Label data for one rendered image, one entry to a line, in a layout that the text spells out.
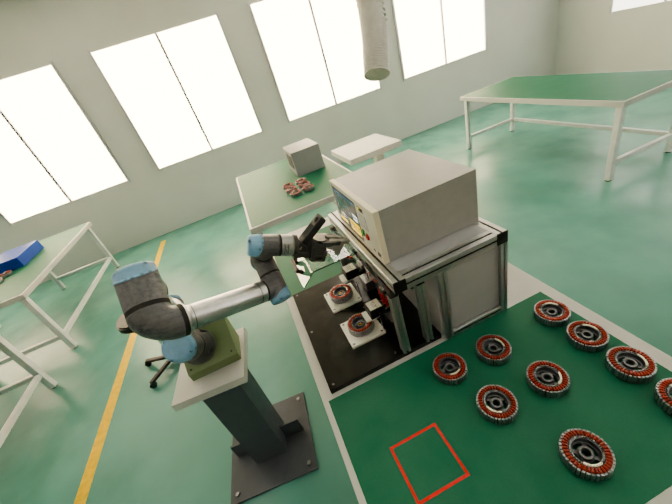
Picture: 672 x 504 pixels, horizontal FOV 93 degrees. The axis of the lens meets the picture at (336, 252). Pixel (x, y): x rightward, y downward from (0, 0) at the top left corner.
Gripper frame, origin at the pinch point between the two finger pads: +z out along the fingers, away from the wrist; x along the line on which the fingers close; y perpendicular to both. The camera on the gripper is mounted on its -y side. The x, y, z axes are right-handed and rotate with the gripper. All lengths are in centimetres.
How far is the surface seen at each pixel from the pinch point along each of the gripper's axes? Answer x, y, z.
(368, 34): -111, -85, 43
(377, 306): 5.5, 27.5, 15.9
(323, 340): -0.7, 47.4, -2.9
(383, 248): 14.4, -2.7, 7.4
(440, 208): 14.0, -17.1, 26.3
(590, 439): 73, 24, 43
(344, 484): 17, 125, 12
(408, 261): 18.0, 0.6, 15.9
